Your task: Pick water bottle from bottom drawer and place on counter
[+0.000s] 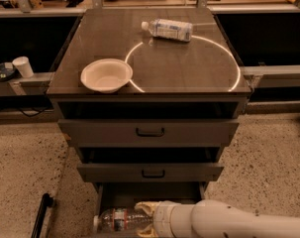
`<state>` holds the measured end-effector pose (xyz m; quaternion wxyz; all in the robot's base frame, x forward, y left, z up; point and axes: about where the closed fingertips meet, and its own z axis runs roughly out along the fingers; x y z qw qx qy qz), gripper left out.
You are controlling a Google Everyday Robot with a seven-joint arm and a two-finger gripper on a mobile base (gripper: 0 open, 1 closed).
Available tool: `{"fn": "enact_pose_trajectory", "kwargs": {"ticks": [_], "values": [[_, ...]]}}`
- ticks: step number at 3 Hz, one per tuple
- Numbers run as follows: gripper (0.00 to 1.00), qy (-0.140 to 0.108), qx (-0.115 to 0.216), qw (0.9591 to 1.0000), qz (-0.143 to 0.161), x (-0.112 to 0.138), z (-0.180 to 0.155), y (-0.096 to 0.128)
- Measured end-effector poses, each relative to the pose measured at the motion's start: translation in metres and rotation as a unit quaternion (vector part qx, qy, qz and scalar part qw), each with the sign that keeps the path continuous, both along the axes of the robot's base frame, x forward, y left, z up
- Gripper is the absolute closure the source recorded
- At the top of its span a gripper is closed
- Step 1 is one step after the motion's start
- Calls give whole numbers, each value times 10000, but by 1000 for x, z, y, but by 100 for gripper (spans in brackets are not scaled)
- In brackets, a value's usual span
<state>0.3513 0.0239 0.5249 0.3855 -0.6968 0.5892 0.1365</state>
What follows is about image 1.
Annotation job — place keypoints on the grey drawer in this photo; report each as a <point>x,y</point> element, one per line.
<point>128,194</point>
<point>149,165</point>
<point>148,124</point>

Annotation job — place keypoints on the black bar on floor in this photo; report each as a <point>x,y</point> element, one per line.
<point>46,202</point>

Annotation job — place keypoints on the white paper bowl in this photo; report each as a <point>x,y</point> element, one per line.
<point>106,75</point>

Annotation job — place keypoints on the top grey drawer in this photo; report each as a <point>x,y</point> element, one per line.
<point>148,124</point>

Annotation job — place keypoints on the water bottle blue white label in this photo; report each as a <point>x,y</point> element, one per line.
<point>169,29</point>

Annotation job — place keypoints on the middle grey drawer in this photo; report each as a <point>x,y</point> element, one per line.
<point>149,165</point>

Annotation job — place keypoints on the clear water bottle red label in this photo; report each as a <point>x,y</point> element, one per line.
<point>122,219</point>

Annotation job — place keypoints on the grey drawer cabinet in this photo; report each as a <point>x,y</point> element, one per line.
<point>202,70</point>

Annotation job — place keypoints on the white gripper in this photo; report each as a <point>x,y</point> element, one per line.
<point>163,216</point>

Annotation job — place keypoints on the bottom grey drawer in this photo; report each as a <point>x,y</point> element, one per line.
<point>128,194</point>

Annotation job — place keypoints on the white paper cup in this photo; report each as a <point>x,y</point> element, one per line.
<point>23,66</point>

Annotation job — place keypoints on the dark round dish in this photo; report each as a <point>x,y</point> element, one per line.
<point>7,71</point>

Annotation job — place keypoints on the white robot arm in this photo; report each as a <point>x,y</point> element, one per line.
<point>215,219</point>

